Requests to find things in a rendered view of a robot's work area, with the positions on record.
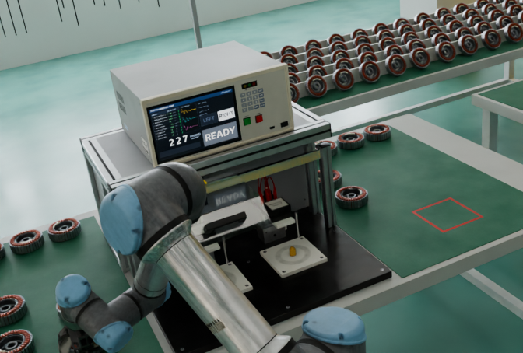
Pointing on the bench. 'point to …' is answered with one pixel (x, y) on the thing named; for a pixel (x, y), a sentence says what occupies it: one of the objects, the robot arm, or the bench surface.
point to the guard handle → (225, 221)
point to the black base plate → (260, 291)
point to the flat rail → (280, 166)
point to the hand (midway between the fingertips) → (86, 340)
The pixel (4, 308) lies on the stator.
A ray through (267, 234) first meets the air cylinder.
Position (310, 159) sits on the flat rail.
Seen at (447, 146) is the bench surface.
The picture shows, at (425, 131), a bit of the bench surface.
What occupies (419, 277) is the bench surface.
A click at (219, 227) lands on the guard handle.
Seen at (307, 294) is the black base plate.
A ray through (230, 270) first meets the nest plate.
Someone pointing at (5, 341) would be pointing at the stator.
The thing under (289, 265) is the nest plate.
